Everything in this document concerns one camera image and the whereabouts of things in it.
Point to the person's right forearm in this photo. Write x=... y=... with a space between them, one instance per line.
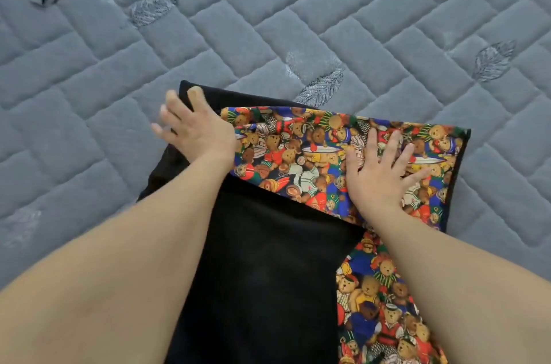
x=473 y=290

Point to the person's right hand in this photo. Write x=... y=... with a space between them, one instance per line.
x=377 y=183

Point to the person's left hand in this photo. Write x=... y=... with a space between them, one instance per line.
x=200 y=131

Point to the black colourful patterned sweatshirt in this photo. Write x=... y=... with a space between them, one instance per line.
x=258 y=273

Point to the grey quilted mattress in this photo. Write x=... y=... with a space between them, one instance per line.
x=301 y=6

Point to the person's left forearm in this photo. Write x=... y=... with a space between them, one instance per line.
x=95 y=282

